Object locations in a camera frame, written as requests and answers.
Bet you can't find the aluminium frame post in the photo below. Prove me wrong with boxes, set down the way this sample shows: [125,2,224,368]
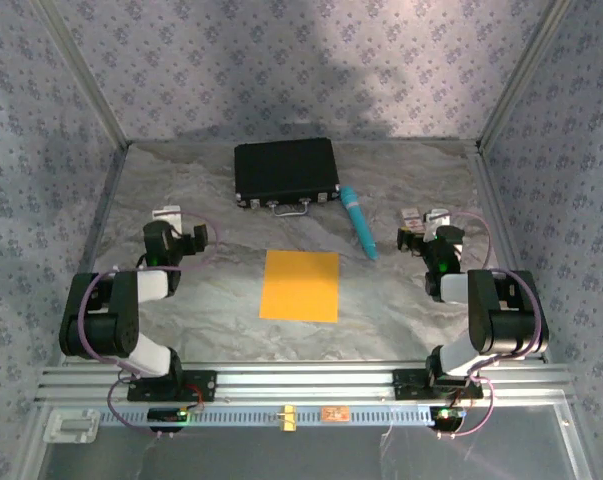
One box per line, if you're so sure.
[30,0,132,149]
[475,0,575,154]

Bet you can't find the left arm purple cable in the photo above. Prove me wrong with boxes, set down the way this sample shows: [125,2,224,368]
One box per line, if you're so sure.
[78,209,222,441]

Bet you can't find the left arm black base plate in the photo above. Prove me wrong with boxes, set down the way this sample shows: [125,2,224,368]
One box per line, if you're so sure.
[126,368,218,402]

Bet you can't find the small printed card box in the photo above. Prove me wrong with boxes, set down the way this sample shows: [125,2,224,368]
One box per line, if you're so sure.
[399,207,425,232]

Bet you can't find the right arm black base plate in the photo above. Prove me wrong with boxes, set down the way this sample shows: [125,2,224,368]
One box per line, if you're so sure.
[392,368,484,401]

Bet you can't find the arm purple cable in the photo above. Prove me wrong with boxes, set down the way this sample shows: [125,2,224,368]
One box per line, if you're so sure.
[433,209,545,441]
[78,209,222,441]

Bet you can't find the black briefcase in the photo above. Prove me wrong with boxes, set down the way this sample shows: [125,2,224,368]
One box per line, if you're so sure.
[233,138,342,218]

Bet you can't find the grey plastic bracket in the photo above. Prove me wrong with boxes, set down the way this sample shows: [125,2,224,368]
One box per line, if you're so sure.
[43,408,101,444]

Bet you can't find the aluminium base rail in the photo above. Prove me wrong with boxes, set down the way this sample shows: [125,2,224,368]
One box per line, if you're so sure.
[35,363,575,404]

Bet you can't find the clear acrylic panel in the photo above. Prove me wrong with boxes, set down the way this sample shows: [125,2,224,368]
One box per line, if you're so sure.
[30,399,595,480]

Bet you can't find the orange paper sheet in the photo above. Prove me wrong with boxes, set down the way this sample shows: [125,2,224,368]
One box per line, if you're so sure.
[258,249,341,324]

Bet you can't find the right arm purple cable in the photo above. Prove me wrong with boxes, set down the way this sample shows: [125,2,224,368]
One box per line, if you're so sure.
[433,209,545,441]

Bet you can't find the teal marker pen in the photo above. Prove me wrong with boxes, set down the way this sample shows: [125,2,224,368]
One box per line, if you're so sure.
[339,185,380,261]

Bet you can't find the slotted grey cable duct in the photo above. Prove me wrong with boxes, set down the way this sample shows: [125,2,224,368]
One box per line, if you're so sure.
[98,403,435,426]

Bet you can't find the aluminium side rail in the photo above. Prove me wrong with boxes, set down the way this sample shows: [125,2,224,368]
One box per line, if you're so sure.
[55,142,131,367]
[466,149,552,365]

